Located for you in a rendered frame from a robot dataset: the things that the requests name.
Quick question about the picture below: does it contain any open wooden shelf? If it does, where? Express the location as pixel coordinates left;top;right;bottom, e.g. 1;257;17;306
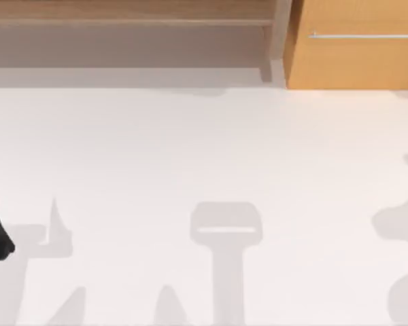
0;0;293;84

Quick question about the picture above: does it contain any wooden cupboard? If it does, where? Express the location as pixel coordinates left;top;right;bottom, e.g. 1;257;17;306
283;0;408;90

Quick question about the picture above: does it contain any long metal handle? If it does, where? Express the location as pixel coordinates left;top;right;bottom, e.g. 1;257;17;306
308;31;408;40

